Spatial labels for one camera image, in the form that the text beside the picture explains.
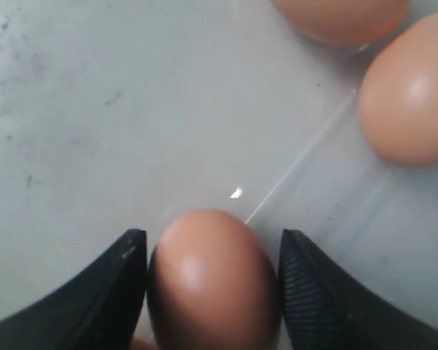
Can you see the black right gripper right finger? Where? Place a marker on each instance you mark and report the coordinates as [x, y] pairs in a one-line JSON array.
[[324, 307]]

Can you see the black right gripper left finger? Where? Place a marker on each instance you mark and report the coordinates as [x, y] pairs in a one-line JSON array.
[[97, 309]]

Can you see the brown egg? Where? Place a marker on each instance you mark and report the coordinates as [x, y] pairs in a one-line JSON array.
[[212, 286], [343, 22], [398, 100]]

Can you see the clear plastic box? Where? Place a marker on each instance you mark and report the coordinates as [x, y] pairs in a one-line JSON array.
[[125, 114]]

